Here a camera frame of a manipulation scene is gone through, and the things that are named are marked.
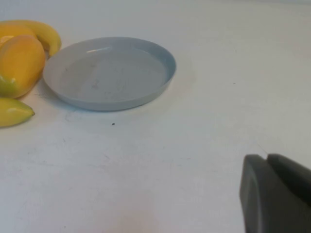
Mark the glossy yellow mango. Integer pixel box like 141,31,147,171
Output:
0,34,46,99

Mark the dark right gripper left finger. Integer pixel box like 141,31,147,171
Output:
239,154,311,233

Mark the grey-blue round plate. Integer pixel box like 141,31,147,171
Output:
43,36,177,112

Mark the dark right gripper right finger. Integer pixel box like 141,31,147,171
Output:
266,153,311,189

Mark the yellow plastic banana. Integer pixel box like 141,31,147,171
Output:
0,97,35,128
0,19,62,58

